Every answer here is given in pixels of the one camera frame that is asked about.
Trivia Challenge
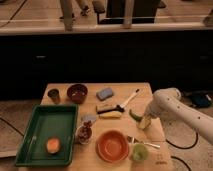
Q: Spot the wooden table leg right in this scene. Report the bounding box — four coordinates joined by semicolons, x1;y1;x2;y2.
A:
123;0;135;29

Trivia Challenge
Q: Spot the silver fork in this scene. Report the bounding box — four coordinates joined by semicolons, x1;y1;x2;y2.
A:
127;136;160;149

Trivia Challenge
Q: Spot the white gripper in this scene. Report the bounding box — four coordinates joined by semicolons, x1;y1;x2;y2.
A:
138;101;161;130

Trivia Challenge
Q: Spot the dark metal cup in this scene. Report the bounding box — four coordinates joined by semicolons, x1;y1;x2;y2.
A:
47;89;60;104

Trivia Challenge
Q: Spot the orange fruit half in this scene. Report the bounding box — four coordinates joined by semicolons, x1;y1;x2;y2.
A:
46;138;61;154

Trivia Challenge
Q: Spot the green pepper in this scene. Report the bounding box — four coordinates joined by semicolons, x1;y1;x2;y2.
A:
129;109;143;122

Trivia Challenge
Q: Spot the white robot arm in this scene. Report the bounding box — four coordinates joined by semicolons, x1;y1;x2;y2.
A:
138;88;213;145

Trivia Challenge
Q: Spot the wooden table leg left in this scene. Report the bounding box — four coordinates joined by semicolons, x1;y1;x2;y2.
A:
60;0;73;31

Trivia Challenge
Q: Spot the orange bowl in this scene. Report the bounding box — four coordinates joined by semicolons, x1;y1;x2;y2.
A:
96;130;129;163

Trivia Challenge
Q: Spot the yellow banana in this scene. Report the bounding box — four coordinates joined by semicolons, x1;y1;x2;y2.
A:
99;111;122;119

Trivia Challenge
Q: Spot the black cable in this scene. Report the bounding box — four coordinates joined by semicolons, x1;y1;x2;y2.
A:
165;129;200;171

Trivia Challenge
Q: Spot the blue sponge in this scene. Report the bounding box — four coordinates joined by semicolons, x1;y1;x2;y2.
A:
96;88;114;101

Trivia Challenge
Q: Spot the purple bowl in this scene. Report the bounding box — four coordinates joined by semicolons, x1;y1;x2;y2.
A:
67;84;88;104

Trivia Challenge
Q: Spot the wooden table leg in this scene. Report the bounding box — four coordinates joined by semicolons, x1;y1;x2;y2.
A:
60;0;73;31
123;0;135;29

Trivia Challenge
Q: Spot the small green cup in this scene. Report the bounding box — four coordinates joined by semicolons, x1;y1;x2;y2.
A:
130;144;148;162

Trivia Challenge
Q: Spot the dark office chair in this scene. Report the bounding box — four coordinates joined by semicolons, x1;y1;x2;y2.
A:
92;0;166;25

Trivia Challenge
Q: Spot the green tray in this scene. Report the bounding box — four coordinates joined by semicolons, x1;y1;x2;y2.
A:
15;105;78;167

